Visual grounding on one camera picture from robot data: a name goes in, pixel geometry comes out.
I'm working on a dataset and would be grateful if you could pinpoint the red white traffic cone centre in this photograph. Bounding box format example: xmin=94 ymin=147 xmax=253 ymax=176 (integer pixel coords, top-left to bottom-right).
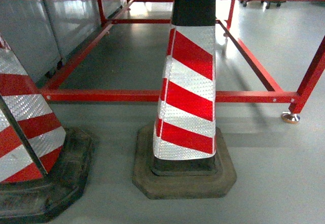
xmin=133 ymin=0 xmax=237 ymax=200

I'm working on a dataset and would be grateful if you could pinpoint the red white traffic cone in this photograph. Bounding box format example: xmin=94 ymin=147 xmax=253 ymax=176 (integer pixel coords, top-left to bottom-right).
xmin=133 ymin=0 xmax=237 ymax=200
xmin=1 ymin=39 xmax=93 ymax=223

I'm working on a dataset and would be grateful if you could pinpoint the black office chair base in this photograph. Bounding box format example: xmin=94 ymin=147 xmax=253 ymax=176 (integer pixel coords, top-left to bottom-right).
xmin=239 ymin=0 xmax=286 ymax=9

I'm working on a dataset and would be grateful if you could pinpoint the red white traffic cone left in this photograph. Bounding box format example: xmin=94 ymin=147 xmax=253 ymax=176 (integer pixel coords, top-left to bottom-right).
xmin=1 ymin=39 xmax=93 ymax=223

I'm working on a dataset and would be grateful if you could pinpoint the grey metal cabinet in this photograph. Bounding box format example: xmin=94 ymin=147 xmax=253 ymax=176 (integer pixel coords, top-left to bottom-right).
xmin=0 ymin=0 xmax=127 ymax=84

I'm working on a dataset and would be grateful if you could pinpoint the red metal frame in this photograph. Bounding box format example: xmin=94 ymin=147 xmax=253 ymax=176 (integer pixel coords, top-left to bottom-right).
xmin=0 ymin=0 xmax=325 ymax=124

